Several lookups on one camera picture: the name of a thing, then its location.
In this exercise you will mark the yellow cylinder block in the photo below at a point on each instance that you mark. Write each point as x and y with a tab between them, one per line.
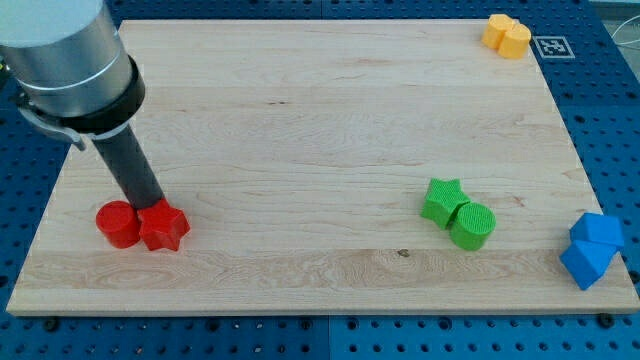
515	42

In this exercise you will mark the green cylinder block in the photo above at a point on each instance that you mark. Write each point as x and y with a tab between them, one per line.
472	226

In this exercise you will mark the wooden board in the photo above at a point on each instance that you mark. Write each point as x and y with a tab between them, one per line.
300	153

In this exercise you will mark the green star block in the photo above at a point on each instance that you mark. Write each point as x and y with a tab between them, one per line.
442	201

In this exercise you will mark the blue cube block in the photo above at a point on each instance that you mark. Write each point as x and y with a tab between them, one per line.
598	228

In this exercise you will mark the red cylinder block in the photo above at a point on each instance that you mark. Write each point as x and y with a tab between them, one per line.
118	222

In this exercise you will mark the blue triangular block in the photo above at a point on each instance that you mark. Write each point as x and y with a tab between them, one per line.
587	262

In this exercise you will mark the red star block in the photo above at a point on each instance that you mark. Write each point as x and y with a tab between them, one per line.
162	226

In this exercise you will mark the white fiducial marker tag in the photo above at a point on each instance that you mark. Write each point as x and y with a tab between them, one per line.
553	47

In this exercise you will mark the yellow hexagon block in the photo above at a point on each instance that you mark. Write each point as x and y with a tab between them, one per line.
496	27

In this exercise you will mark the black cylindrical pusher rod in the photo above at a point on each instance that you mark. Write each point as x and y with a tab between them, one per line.
124	157

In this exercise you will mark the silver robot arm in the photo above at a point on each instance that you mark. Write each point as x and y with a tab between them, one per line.
75	75

